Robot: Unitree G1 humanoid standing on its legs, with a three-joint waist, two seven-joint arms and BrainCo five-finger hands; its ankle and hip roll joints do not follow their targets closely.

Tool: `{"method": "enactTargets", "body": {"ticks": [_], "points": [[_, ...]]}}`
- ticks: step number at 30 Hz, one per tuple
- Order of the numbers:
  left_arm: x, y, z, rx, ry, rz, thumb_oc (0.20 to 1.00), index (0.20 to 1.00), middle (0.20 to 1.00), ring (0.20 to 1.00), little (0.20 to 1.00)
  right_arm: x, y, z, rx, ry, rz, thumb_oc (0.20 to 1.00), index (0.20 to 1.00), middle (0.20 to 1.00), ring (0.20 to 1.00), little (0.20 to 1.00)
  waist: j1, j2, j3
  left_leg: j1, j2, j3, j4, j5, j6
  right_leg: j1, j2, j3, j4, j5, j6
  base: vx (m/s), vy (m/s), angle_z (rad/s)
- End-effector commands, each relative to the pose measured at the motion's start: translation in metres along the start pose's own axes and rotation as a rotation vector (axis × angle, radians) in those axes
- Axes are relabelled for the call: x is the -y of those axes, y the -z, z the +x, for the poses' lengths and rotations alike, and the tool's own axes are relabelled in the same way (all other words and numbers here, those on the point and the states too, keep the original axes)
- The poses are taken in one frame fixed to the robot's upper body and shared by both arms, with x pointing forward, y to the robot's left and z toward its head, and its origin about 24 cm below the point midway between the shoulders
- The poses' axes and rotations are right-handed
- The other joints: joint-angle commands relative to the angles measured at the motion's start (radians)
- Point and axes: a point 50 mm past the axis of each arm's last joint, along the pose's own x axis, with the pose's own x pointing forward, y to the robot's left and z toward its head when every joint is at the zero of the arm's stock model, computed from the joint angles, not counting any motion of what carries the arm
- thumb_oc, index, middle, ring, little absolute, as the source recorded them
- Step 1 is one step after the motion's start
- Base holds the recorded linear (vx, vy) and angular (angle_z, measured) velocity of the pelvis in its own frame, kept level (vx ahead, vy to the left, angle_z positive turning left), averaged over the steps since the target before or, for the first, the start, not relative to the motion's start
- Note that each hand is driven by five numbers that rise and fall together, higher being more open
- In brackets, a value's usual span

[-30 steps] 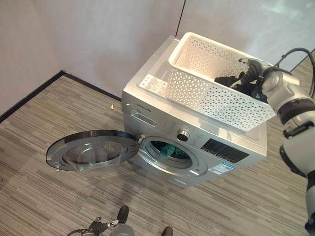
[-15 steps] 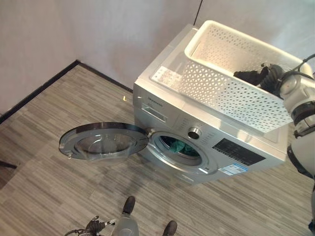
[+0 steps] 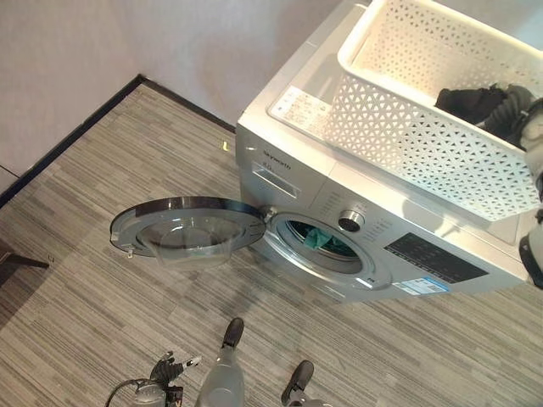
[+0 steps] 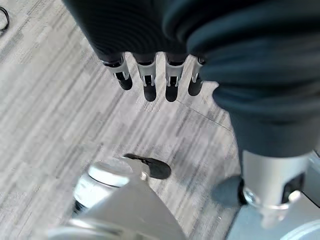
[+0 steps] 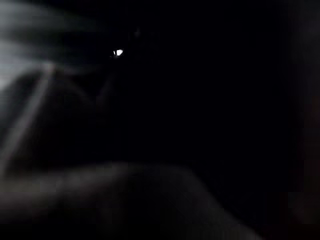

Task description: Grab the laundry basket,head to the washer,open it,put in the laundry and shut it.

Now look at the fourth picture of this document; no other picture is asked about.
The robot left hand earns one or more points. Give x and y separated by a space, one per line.
250 75

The dark robot foot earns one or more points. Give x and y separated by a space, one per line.
156 168

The silver robot right leg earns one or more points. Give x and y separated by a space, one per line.
300 222

